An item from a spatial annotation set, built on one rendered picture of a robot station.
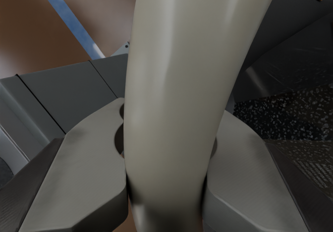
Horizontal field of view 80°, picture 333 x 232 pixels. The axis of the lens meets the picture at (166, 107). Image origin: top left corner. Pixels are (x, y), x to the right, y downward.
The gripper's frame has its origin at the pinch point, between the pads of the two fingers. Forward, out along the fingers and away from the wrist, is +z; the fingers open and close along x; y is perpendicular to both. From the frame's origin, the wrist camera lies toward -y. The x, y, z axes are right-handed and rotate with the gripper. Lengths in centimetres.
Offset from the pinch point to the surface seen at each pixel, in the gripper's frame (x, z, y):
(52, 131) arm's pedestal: -32, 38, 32
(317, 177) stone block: 39, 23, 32
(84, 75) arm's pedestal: -33, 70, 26
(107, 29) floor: -36, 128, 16
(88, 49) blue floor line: -50, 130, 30
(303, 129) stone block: 32.7, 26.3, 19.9
